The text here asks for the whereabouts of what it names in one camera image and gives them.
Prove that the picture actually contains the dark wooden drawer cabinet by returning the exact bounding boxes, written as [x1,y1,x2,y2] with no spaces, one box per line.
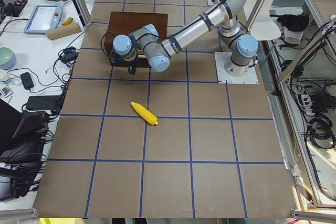
[103,11,168,68]

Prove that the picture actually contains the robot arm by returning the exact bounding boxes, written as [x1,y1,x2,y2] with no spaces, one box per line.
[107,0,258,77]

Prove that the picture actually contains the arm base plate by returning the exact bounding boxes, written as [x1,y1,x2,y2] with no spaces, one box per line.
[214,52,259,84]

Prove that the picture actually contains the yellow corn cob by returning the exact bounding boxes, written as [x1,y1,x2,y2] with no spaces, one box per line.
[131,102,159,125]

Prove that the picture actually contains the white chair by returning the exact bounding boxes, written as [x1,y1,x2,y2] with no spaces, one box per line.
[244,0,281,41]

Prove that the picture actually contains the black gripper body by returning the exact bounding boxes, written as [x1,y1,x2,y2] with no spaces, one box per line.
[128,65,137,74]

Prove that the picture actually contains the white paper cup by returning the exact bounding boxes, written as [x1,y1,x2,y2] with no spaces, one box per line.
[0,69,12,85]

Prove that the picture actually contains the teach pendant near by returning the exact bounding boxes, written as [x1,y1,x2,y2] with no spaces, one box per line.
[24,5,63,34]

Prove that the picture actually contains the cardboard tube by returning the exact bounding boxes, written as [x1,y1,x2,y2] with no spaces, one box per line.
[46,23,81,40]

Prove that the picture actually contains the green bowl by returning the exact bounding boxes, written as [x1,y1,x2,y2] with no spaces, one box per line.
[0,47,17,70]

